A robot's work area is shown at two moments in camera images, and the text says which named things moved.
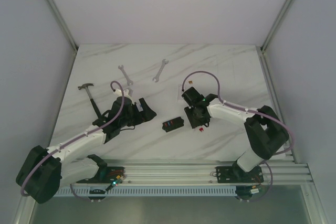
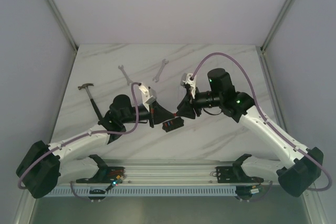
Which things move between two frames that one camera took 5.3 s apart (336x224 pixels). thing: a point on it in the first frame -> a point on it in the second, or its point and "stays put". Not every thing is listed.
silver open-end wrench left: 128,82 stays put
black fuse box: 172,124 stays put
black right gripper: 194,123 -> 186,107
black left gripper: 139,111 -> 152,115
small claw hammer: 85,85 stays put
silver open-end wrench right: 157,77 stays put
